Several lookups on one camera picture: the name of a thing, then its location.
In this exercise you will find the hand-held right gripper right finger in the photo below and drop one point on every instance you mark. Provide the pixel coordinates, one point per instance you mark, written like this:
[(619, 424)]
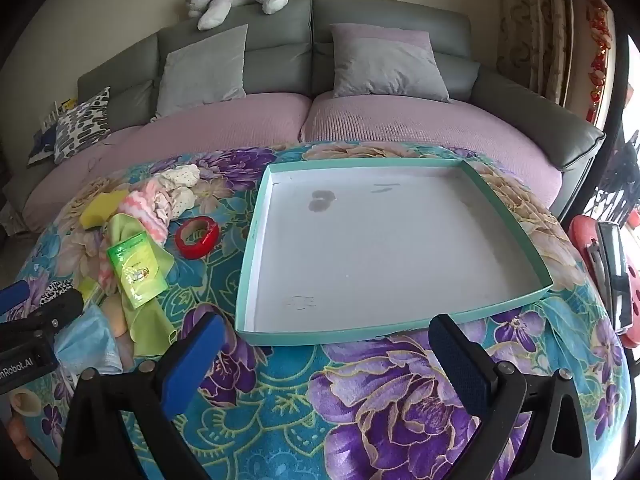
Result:
[(460, 365)]

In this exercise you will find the plain grey pillow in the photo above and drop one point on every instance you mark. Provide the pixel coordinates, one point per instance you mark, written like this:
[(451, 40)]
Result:
[(205, 70)]

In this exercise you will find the red tape roll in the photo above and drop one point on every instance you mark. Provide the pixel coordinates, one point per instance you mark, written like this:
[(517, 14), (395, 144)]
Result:
[(201, 250)]

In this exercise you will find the teal cardboard box lid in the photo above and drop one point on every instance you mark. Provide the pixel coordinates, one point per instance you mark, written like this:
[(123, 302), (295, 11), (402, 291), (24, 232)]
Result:
[(375, 250)]

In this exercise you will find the green cloth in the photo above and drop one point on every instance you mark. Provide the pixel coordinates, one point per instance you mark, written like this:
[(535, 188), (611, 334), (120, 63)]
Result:
[(150, 330)]

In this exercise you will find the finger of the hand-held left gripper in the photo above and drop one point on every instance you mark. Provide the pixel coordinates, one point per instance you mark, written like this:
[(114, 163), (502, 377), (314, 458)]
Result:
[(57, 307), (14, 297)]

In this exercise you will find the green tissue packet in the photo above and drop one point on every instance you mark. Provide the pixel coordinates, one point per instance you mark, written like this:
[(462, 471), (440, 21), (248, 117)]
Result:
[(135, 270)]

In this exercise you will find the red plastic stool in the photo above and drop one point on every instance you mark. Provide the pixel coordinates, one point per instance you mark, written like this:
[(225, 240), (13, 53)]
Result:
[(580, 240)]

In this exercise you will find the grey sofa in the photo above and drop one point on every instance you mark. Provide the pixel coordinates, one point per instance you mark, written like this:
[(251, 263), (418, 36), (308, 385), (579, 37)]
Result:
[(280, 25)]

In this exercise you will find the person's left hand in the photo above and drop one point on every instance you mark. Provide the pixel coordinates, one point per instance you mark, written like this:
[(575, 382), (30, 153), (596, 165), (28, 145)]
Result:
[(22, 402)]

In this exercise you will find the cream crochet scrunchie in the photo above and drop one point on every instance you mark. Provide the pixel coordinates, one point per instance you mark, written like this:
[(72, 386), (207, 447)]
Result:
[(180, 177)]

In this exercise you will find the grey pillow with pink band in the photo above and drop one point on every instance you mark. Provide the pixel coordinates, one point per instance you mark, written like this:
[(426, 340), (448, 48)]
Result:
[(390, 67)]

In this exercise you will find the floral blanket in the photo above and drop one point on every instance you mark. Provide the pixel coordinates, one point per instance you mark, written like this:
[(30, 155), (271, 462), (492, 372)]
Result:
[(310, 410)]

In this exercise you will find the pink sofa seat cover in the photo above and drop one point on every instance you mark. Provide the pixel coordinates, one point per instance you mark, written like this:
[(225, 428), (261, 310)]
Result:
[(200, 125)]

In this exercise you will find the leopard print scrunchie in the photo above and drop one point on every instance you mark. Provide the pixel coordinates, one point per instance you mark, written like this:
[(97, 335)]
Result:
[(55, 291)]

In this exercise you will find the yellow sponge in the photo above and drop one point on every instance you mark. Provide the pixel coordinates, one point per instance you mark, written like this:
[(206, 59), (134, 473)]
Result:
[(97, 210)]

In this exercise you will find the pink white striped fuzzy cloth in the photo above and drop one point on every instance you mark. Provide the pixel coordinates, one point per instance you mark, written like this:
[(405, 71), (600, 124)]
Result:
[(145, 207)]

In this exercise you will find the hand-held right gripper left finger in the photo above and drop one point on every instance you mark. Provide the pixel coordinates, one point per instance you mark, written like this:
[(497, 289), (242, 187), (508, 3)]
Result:
[(192, 360)]

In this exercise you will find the yellow book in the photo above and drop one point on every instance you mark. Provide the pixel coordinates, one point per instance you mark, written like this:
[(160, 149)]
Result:
[(66, 105)]

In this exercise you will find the blue face mask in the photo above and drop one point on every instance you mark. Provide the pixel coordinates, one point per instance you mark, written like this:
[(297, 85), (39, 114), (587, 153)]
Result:
[(85, 345)]

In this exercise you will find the blue pillow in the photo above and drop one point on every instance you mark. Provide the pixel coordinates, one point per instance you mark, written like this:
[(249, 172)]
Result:
[(42, 147)]

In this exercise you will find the patterned beige curtain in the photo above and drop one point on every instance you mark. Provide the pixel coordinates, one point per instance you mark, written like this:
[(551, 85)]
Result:
[(535, 25)]

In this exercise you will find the black white patterned pillow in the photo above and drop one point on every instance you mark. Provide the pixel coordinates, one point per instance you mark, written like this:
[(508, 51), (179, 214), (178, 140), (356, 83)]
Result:
[(82, 125)]

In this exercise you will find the red hanging decoration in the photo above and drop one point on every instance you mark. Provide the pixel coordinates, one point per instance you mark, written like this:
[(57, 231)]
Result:
[(597, 70)]

